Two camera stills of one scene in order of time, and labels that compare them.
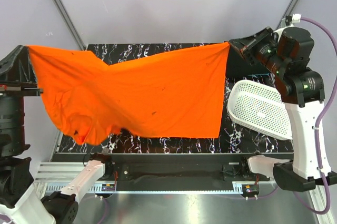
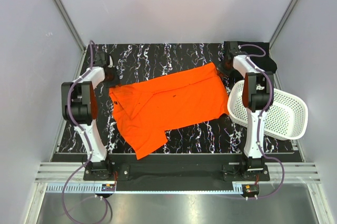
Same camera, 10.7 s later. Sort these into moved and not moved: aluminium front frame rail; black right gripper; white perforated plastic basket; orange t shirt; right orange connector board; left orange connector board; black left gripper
Moved: black right gripper; black left gripper; orange t shirt
Not moved: right orange connector board; aluminium front frame rail; left orange connector board; white perforated plastic basket
